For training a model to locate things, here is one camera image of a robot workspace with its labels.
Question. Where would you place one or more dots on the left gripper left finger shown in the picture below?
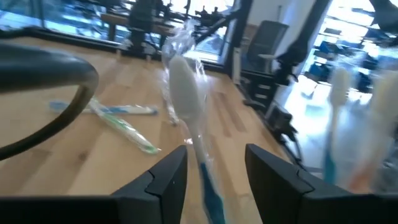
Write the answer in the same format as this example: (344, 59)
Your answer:
(161, 193)

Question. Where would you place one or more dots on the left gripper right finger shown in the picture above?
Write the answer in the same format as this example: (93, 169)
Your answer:
(280, 193)

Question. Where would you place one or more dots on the green white toothbrush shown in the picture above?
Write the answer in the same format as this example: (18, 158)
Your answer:
(124, 127)

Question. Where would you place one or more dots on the orange white toothbrush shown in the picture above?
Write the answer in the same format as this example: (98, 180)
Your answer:
(360, 182)

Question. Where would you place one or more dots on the blue white toothbrush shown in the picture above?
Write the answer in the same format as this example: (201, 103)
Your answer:
(339, 84)
(130, 109)
(183, 90)

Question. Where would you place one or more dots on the grey office chair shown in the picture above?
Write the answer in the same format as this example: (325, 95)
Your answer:
(267, 40)

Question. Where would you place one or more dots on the black vertical post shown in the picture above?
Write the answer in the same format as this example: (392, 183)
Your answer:
(237, 31)

